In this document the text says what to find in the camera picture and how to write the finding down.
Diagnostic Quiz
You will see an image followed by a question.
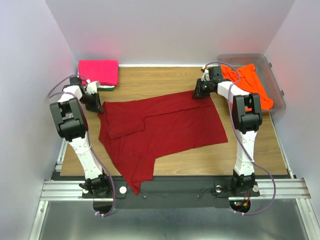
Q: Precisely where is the folded white t shirt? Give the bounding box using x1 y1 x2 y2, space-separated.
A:
97 85 115 90

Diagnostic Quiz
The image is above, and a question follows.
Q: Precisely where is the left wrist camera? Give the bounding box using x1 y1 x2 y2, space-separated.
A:
85 79 100 95

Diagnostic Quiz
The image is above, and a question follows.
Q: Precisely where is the dark red t shirt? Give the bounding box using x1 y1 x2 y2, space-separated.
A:
98 90 228 195

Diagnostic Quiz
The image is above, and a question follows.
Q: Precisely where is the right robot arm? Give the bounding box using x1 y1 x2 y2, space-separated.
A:
192 65 263 195

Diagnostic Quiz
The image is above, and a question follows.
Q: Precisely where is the folded green t shirt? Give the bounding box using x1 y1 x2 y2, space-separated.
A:
97 87 115 91

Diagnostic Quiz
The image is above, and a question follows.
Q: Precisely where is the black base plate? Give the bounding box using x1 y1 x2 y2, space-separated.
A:
79 175 260 209

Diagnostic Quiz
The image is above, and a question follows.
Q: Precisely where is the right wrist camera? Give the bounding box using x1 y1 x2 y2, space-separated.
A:
201 66 210 82

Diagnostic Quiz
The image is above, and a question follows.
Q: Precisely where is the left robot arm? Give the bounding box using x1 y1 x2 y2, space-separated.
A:
47 74 113 198

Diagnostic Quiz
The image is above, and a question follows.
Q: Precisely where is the folded pink t shirt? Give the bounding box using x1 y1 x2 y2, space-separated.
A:
78 59 119 86

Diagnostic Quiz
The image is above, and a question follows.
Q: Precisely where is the clear plastic bin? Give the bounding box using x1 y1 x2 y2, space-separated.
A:
217 53 286 114

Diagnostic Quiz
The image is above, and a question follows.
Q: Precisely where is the orange t shirt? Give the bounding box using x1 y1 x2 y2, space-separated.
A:
221 63 274 111

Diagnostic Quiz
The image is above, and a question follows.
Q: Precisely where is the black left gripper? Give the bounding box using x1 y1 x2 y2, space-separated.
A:
79 90 105 113

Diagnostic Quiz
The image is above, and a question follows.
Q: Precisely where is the aluminium rail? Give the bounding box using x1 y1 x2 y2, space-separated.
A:
40 178 311 201

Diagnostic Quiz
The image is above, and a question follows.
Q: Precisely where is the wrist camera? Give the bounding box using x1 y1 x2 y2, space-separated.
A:
201 66 210 82
85 79 100 95

